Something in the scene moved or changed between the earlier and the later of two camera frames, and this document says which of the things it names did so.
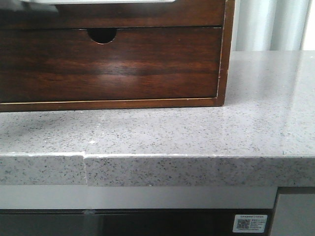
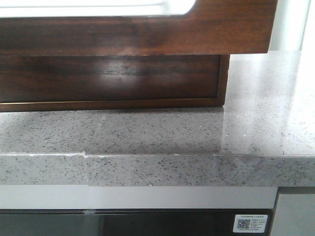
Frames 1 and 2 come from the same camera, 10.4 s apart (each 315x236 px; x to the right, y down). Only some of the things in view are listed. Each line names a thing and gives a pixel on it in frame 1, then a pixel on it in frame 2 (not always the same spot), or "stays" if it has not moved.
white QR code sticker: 250,223 stays
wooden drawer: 181,14 to 210,27
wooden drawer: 40,64 stays
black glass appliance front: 127,222 stays
